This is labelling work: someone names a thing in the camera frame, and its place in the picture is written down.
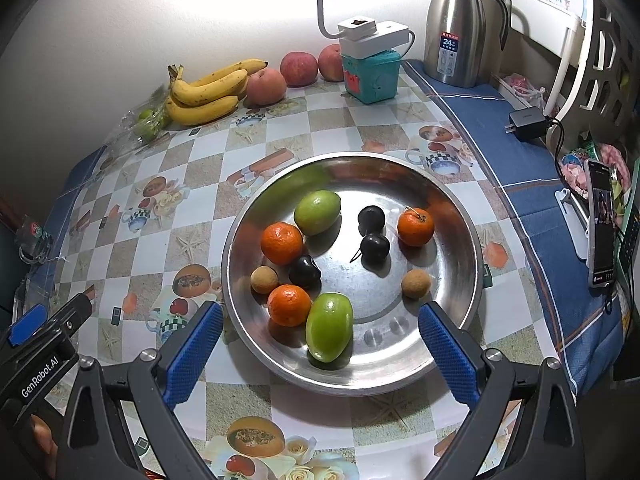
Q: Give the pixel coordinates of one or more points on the stainless steel thermos jug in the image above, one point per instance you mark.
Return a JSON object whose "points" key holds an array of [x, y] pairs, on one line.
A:
{"points": [[455, 15]]}

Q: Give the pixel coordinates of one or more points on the dark cherry with stem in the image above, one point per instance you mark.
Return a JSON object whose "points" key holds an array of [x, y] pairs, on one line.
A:
{"points": [[375, 246]]}

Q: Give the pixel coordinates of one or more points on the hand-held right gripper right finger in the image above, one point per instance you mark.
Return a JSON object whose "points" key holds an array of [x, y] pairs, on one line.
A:
{"points": [[447, 350]]}

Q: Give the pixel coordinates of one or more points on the oval green jujube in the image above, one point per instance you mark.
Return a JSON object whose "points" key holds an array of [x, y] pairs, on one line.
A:
{"points": [[329, 327]]}

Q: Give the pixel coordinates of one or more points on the black power adapter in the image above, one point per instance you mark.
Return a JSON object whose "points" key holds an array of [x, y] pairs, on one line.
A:
{"points": [[530, 125]]}

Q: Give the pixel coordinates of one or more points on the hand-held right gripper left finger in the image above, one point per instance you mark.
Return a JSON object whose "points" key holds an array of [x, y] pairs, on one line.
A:
{"points": [[197, 345]]}

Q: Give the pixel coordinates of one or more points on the yellow banana bunch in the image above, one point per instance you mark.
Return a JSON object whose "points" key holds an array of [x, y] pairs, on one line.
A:
{"points": [[200, 110]]}

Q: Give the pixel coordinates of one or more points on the person's left hand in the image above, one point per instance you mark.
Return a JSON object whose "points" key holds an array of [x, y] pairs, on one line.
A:
{"points": [[44, 442]]}

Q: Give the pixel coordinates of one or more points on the green printed box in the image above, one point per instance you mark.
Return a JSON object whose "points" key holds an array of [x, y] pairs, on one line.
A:
{"points": [[631, 220]]}

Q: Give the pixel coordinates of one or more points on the clear bag of green fruit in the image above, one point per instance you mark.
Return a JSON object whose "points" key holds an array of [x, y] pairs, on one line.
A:
{"points": [[147, 127]]}

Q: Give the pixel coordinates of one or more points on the checkered printed tablecloth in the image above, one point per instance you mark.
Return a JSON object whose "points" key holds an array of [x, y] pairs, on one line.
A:
{"points": [[210, 170]]}

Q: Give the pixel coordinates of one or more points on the tangerine with stem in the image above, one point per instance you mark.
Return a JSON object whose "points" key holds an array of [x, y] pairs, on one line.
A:
{"points": [[415, 226]]}

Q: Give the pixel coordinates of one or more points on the pale orange peach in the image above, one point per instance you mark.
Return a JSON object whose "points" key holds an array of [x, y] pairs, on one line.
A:
{"points": [[266, 87]]}

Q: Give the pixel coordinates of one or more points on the clear plastic tray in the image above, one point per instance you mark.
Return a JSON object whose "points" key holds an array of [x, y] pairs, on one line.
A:
{"points": [[30, 285]]}

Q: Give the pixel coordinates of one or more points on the white phone stand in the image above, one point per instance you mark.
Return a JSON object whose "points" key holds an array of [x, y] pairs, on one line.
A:
{"points": [[575, 210]]}

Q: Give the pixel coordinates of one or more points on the clear plastic jar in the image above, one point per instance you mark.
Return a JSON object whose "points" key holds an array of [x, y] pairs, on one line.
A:
{"points": [[35, 235]]}

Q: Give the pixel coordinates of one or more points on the red apple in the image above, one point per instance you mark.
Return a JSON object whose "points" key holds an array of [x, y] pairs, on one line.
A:
{"points": [[299, 68], [331, 62]]}

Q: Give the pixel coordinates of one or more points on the tan longan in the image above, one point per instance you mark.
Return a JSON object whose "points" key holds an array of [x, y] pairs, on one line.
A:
{"points": [[261, 280], [415, 283]]}

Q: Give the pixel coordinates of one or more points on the teal plastic box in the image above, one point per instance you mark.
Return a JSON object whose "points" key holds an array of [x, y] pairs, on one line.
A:
{"points": [[372, 77]]}

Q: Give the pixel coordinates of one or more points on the floral printed packet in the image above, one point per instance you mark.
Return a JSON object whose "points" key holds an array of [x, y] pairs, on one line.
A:
{"points": [[575, 170]]}

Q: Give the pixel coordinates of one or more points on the round green jujube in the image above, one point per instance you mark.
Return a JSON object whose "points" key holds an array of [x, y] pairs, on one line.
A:
{"points": [[317, 212]]}

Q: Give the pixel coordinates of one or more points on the orange tangerine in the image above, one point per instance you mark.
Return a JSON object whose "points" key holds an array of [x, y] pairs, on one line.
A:
{"points": [[289, 305], [282, 243]]}

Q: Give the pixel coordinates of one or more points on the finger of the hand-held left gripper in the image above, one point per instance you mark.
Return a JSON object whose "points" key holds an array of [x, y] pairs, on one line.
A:
{"points": [[27, 325], [70, 315]]}

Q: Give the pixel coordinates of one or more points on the pink plastic bag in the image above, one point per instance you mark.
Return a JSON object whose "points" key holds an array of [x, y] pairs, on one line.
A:
{"points": [[522, 87]]}

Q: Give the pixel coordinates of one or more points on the round steel basin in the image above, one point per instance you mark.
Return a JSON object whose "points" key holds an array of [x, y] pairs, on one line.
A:
{"points": [[350, 280]]}

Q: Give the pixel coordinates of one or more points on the smartphone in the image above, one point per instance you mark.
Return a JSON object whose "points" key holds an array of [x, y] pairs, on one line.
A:
{"points": [[600, 225]]}

